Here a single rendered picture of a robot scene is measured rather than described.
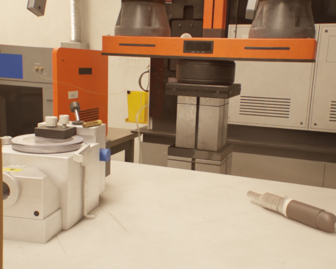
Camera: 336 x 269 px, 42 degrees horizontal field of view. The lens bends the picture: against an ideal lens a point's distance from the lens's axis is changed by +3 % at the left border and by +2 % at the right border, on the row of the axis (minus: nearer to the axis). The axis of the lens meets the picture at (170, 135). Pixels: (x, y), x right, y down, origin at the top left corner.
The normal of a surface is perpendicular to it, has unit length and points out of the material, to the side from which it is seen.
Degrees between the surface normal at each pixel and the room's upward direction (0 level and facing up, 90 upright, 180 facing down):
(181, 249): 0
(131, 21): 72
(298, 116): 90
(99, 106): 90
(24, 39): 90
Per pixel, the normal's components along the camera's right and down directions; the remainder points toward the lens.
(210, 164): -0.34, 0.15
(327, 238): 0.04, -0.98
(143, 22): 0.08, -0.13
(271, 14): -0.53, -0.18
